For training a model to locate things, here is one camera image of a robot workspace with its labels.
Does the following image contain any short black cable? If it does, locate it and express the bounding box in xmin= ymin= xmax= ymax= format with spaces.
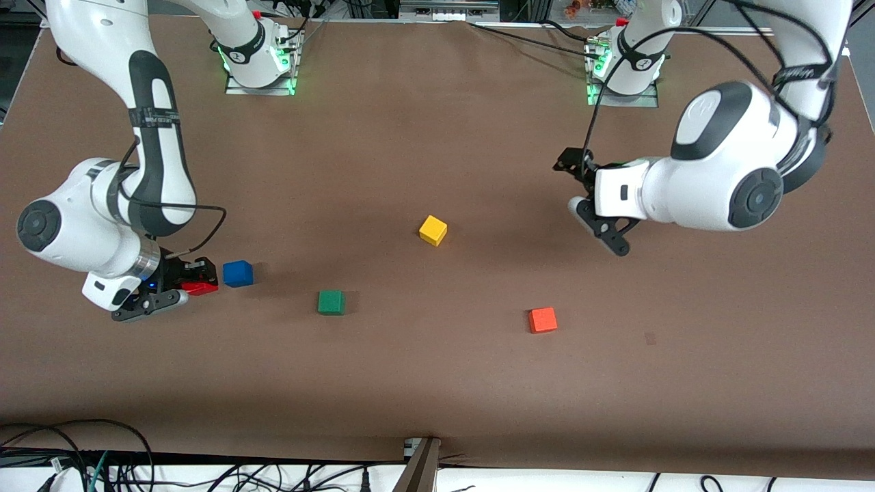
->
xmin=543 ymin=19 xmax=595 ymax=43

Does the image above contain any black looping cable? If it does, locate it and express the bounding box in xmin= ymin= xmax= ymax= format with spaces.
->
xmin=0 ymin=418 xmax=155 ymax=492

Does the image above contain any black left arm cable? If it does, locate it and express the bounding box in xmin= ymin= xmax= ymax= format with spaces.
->
xmin=582 ymin=0 xmax=838 ymax=172

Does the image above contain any aluminium rail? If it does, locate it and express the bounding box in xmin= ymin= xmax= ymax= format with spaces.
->
xmin=684 ymin=26 xmax=773 ymax=36

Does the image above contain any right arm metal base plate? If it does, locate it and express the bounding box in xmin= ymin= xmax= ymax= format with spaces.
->
xmin=224 ymin=27 xmax=301 ymax=96

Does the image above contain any white desk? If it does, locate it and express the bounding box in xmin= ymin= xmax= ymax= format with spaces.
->
xmin=0 ymin=463 xmax=875 ymax=492

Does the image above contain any long black cable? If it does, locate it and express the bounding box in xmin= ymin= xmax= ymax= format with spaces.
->
xmin=468 ymin=23 xmax=602 ymax=55

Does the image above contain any green cable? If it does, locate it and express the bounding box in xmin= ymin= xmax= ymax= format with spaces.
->
xmin=87 ymin=451 xmax=110 ymax=492

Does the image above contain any yellow wooden block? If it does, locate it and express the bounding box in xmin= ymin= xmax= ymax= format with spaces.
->
xmin=418 ymin=215 xmax=448 ymax=247

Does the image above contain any blue wooden block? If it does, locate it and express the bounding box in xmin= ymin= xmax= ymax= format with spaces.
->
xmin=222 ymin=260 xmax=254 ymax=288

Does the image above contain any brown paper table cover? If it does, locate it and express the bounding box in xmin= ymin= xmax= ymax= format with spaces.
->
xmin=0 ymin=14 xmax=875 ymax=479

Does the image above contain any aluminium camera post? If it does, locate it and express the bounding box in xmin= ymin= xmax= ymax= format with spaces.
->
xmin=393 ymin=436 xmax=443 ymax=492

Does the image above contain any grey power strip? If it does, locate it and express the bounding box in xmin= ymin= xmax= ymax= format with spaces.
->
xmin=400 ymin=0 xmax=500 ymax=21

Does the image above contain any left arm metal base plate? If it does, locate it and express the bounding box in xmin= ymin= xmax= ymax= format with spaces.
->
xmin=587 ymin=34 xmax=660 ymax=108

